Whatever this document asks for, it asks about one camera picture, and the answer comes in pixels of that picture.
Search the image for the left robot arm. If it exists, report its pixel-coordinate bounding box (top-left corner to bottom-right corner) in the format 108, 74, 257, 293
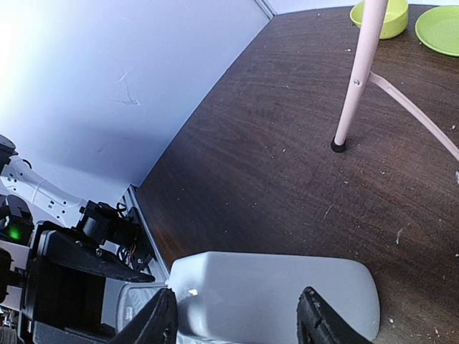
1, 138, 153, 343

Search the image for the left aluminium frame post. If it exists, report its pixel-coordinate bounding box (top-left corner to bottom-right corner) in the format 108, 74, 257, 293
255, 0, 277, 20

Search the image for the pink music stand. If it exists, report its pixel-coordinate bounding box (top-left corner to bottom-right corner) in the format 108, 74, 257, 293
331, 0, 458, 158

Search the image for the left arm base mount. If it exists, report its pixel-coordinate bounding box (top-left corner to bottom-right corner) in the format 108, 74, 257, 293
76, 201, 155, 272

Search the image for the green plate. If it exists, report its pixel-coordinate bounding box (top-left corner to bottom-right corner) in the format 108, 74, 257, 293
415, 5, 458, 57

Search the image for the white metronome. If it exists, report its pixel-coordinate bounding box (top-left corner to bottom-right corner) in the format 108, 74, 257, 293
115, 252, 380, 343

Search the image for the lime green bowl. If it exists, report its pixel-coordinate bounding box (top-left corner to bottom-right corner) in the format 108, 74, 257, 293
349, 0, 409, 39

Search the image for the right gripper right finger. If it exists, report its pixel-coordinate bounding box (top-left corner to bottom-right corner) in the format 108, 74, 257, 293
296, 286, 375, 343

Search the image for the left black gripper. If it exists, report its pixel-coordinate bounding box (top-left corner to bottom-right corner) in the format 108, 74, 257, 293
23, 229, 155, 343

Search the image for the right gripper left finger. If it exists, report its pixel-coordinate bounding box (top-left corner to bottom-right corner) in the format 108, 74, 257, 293
109, 288, 179, 344

